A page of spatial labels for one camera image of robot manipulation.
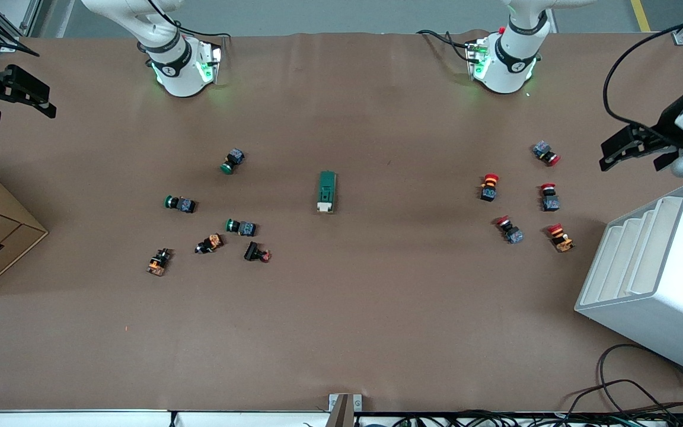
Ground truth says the black looped cable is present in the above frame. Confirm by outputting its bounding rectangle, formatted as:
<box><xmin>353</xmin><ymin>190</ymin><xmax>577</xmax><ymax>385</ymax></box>
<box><xmin>561</xmin><ymin>343</ymin><xmax>683</xmax><ymax>416</ymax></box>

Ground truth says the red emergency button orange ring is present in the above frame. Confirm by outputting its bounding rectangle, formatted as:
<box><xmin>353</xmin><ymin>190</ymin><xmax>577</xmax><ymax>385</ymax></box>
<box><xmin>479</xmin><ymin>173</ymin><xmax>500</xmax><ymax>202</ymax></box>

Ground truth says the green load switch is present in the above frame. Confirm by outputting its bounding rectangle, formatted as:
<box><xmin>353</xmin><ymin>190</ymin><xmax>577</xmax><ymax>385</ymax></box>
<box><xmin>316</xmin><ymin>171</ymin><xmax>337</xmax><ymax>214</ymax></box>

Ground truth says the black push button red block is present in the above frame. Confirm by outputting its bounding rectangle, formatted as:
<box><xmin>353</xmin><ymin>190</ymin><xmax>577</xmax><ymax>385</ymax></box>
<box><xmin>243</xmin><ymin>241</ymin><xmax>272</xmax><ymax>263</ymax></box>

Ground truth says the white table edge rail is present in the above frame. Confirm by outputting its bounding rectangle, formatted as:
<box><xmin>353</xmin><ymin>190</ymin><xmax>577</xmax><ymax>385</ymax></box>
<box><xmin>0</xmin><ymin>409</ymin><xmax>330</xmax><ymax>427</ymax></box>

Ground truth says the black cable bundle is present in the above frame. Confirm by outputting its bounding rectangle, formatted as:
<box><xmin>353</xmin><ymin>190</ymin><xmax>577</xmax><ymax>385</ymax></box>
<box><xmin>356</xmin><ymin>408</ymin><xmax>683</xmax><ymax>427</ymax></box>

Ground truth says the black push button orange block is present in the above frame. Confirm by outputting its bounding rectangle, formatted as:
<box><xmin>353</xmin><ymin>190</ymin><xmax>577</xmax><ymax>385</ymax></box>
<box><xmin>194</xmin><ymin>233</ymin><xmax>224</xmax><ymax>255</ymax></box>
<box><xmin>146</xmin><ymin>248</ymin><xmax>173</xmax><ymax>277</ymax></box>

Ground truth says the red emergency button orange block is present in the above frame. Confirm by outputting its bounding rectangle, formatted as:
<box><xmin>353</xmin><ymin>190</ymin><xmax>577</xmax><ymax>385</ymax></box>
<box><xmin>547</xmin><ymin>223</ymin><xmax>575</xmax><ymax>253</ymax></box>

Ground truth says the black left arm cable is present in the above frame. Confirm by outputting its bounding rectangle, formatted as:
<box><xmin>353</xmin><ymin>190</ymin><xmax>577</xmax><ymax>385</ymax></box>
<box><xmin>417</xmin><ymin>12</ymin><xmax>683</xmax><ymax>128</ymax></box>

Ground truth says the brown paper table cover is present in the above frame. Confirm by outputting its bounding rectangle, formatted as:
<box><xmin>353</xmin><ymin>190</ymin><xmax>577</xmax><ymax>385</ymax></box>
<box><xmin>0</xmin><ymin>30</ymin><xmax>683</xmax><ymax>413</ymax></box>

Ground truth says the green push button blue block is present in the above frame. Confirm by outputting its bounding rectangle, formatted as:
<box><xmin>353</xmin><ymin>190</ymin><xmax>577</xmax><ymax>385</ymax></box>
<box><xmin>220</xmin><ymin>148</ymin><xmax>245</xmax><ymax>175</ymax></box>
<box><xmin>225</xmin><ymin>218</ymin><xmax>257</xmax><ymax>237</ymax></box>
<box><xmin>164</xmin><ymin>195</ymin><xmax>196</xmax><ymax>214</ymax></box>

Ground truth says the white slotted rack bin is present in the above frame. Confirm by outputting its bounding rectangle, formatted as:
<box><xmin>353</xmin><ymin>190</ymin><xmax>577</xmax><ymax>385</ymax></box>
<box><xmin>575</xmin><ymin>183</ymin><xmax>683</xmax><ymax>382</ymax></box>

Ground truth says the metal table edge bracket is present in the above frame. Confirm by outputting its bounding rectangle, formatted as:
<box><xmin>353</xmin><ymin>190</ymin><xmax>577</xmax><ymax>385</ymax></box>
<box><xmin>325</xmin><ymin>393</ymin><xmax>363</xmax><ymax>427</ymax></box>

